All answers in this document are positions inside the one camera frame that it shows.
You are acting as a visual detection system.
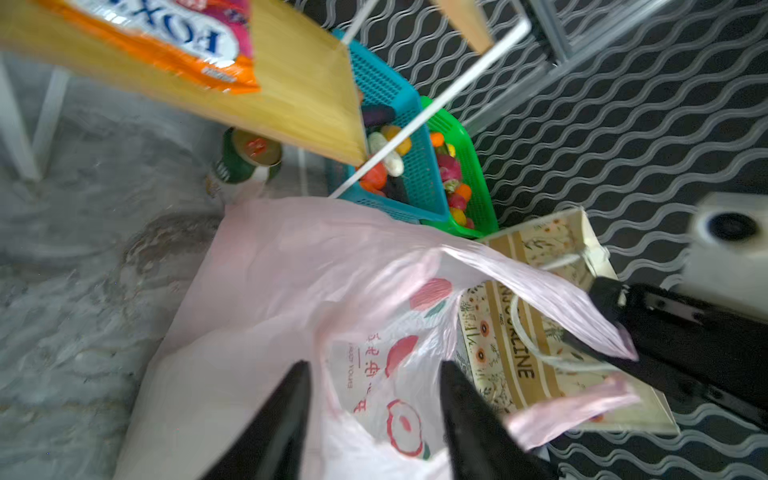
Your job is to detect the red Fox's candy bag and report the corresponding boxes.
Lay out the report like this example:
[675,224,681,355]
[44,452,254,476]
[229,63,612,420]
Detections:
[41,0,260,94]

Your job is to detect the cream canvas tote bag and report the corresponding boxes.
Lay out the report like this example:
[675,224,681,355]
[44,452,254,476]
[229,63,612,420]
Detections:
[458,206,680,436]

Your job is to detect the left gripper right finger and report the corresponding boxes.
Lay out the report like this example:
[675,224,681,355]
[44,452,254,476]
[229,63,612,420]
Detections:
[439,361,558,480]

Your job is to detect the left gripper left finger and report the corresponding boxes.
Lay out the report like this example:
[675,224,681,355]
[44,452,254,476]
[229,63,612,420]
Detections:
[203,360,312,479]

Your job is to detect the green plastic basket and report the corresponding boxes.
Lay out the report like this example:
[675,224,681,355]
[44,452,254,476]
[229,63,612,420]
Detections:
[423,109,499,239]

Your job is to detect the teal plastic basket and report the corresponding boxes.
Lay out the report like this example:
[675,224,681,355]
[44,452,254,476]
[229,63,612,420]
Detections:
[326,29,451,224]

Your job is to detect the green glass bottle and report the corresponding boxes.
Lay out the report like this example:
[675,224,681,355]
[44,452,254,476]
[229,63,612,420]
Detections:
[205,127,283,205]

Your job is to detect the pink plastic bag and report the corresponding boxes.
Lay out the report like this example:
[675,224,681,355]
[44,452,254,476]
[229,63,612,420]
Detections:
[115,197,638,479]

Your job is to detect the white wooden two-tier shelf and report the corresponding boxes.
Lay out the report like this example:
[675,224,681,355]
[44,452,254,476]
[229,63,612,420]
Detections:
[0,0,534,199]

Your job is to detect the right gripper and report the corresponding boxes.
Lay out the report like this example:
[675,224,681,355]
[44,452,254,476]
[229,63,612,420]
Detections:
[563,277,767,428]

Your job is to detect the white radish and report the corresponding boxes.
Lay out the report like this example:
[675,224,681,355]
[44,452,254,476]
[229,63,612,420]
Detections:
[367,131,406,179]

